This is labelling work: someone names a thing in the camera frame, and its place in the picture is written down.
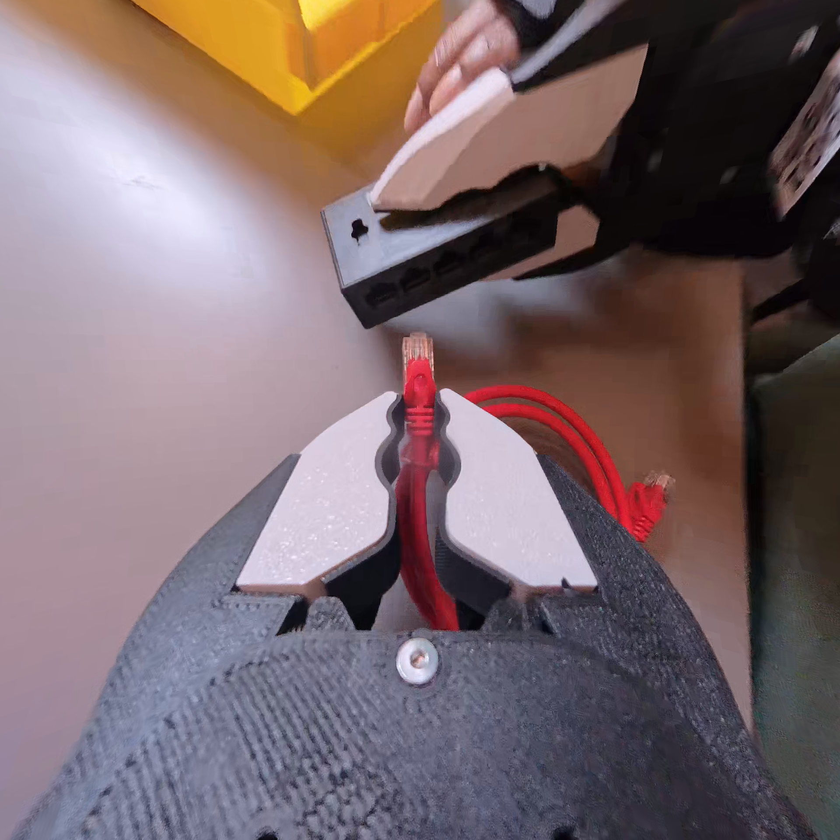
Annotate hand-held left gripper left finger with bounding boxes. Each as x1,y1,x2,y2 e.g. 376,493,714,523
235,391,402,595

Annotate black network switch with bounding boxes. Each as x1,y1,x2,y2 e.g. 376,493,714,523
319,166,560,329

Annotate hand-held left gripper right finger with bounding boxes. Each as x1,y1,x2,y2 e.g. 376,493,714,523
437,388,599,593

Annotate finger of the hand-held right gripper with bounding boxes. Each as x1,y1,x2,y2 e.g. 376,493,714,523
484,202,602,282
369,45,652,212

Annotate person's right hand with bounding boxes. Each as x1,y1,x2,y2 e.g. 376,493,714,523
402,0,526,134

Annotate yellow plastic bin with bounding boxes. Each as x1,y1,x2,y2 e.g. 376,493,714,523
130,0,442,117

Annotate red ethernet cable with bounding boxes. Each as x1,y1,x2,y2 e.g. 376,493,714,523
398,331,677,632

